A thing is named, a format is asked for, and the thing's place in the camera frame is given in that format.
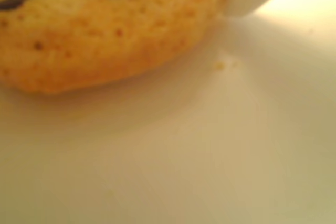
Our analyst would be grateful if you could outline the mini chocolate chip cookie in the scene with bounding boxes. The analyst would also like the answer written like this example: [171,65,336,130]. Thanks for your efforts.
[0,0,229,95]

